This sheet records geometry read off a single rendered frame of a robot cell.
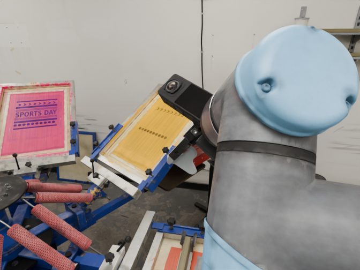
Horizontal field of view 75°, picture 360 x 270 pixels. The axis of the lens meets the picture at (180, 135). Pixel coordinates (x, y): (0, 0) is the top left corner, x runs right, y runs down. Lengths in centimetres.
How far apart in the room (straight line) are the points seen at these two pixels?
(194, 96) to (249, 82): 19
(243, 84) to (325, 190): 9
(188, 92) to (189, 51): 232
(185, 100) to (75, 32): 286
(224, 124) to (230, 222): 7
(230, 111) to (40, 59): 338
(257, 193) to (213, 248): 5
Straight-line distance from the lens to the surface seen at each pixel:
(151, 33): 277
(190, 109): 34
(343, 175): 332
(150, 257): 123
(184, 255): 114
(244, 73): 17
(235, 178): 17
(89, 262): 120
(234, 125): 18
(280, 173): 17
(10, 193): 126
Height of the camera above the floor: 193
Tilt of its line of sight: 23 degrees down
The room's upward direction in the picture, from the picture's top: straight up
